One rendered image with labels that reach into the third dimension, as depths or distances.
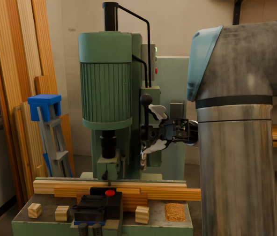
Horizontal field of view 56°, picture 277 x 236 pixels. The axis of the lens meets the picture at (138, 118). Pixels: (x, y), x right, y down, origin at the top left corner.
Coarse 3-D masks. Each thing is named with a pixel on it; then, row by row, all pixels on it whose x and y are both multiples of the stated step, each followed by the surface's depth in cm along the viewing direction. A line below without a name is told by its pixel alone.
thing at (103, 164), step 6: (120, 150) 103; (102, 162) 91; (108, 162) 91; (114, 162) 91; (120, 162) 104; (102, 168) 92; (108, 168) 92; (114, 168) 91; (102, 174) 92; (108, 174) 92; (114, 174) 92
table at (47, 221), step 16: (48, 208) 93; (160, 208) 93; (16, 224) 86; (32, 224) 85; (48, 224) 85; (64, 224) 85; (128, 224) 84; (144, 224) 84; (160, 224) 84; (176, 224) 84; (192, 224) 85
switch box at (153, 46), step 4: (144, 44) 111; (152, 44) 111; (144, 48) 112; (152, 48) 111; (144, 52) 112; (152, 52) 112; (144, 56) 112; (152, 56) 112; (144, 60) 113; (152, 60) 113; (148, 64) 113; (152, 64) 113; (148, 68) 114; (152, 68) 113; (144, 72) 114; (148, 72) 114; (152, 72) 114; (144, 76) 115; (148, 76) 114; (152, 76) 114; (144, 80) 115; (148, 80) 115; (152, 80) 115
